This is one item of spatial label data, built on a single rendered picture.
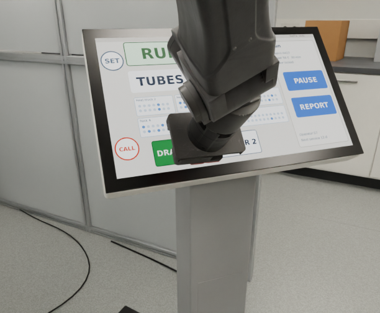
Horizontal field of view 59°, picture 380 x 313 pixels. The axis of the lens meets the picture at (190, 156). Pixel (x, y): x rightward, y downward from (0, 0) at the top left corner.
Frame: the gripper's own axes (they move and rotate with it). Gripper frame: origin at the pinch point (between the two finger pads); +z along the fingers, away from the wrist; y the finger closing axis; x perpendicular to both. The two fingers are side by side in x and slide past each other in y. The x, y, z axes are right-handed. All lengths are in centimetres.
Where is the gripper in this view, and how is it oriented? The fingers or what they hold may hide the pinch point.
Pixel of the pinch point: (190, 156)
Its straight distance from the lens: 53.9
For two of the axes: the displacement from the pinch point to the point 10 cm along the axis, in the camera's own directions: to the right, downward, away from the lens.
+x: 2.0, 9.3, -3.1
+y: -9.4, 1.0, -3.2
